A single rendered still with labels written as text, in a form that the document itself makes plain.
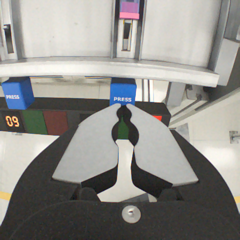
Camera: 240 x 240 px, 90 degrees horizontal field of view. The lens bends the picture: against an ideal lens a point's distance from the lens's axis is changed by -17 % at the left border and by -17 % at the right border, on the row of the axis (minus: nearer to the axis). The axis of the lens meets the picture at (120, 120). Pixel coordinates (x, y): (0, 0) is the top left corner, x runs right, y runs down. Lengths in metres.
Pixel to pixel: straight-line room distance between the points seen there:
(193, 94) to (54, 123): 0.20
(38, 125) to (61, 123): 0.03
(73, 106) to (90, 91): 0.74
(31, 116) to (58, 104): 0.04
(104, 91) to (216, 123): 0.78
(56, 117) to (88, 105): 0.04
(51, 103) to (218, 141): 1.02
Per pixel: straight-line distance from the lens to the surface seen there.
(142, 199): 0.87
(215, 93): 0.24
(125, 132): 0.18
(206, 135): 1.02
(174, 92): 0.19
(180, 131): 0.92
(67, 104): 0.18
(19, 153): 1.01
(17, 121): 0.21
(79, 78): 0.82
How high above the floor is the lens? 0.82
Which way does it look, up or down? 77 degrees down
